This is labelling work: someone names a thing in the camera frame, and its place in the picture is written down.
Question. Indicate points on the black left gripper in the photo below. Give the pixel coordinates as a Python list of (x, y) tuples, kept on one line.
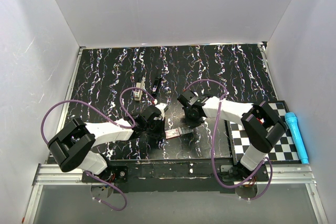
[(161, 134)]

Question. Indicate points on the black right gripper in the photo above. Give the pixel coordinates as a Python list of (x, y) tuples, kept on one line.
[(189, 122)]

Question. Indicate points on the staple box tray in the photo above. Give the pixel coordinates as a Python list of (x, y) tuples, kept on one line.
[(185, 130)]

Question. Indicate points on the white red staple box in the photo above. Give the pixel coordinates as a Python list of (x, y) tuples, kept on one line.
[(172, 133)]

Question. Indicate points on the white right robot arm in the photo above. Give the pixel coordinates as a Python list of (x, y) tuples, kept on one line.
[(263, 126)]

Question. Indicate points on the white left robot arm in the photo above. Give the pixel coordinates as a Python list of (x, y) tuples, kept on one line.
[(71, 147)]

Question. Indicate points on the black white checkerboard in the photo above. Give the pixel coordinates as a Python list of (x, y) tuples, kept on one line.
[(284, 152)]

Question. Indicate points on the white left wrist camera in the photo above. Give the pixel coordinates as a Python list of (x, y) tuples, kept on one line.
[(163, 107)]

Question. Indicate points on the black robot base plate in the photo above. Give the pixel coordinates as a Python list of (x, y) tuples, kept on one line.
[(163, 175)]

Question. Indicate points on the aluminium frame rail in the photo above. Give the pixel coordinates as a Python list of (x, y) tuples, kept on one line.
[(50, 174)]

